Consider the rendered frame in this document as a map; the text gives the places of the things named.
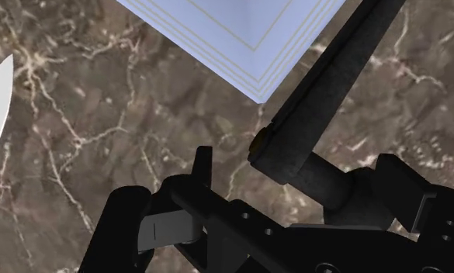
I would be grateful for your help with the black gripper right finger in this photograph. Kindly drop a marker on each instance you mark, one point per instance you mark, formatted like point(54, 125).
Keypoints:
point(438, 211)

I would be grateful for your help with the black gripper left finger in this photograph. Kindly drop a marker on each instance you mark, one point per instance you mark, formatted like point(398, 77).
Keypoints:
point(226, 219)

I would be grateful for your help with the pale blue gold-lined square box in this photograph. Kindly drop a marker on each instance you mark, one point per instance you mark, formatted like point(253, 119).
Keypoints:
point(245, 34)

